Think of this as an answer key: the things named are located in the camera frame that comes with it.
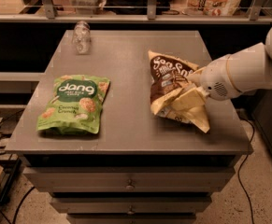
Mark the green dang chip bag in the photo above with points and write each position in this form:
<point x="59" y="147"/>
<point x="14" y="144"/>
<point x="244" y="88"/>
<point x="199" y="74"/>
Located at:
<point x="76" y="105"/>

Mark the top drawer knob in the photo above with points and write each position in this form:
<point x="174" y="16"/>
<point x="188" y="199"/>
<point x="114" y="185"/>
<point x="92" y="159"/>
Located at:
<point x="130" y="185"/>

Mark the metal railing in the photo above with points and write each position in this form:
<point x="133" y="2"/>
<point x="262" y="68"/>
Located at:
<point x="249" y="11"/>

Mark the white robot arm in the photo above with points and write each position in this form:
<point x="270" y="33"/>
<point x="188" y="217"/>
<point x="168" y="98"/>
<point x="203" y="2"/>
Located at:
<point x="251" y="68"/>

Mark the drawer knob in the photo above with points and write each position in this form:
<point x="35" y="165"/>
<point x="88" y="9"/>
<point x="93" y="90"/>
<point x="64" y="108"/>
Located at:
<point x="130" y="185"/>
<point x="130" y="211"/>

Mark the clear plastic water bottle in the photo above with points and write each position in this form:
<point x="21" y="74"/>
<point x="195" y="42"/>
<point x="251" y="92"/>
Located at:
<point x="81" y="38"/>

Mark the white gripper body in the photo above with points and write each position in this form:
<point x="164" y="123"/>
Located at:
<point x="214" y="76"/>

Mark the grey drawer cabinet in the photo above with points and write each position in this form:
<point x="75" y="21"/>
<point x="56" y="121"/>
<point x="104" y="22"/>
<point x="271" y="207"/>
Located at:
<point x="175" y="167"/>

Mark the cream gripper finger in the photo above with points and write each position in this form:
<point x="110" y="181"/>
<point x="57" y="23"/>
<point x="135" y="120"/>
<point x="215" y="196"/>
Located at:
<point x="196" y="76"/>
<point x="190" y="99"/>

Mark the black bag behind rail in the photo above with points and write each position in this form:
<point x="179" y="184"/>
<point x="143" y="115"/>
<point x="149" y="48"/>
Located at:
<point x="135" y="7"/>

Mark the brown sea salt chip bag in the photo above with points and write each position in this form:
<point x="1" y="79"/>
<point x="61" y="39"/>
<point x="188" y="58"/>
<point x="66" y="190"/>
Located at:
<point x="168" y="82"/>

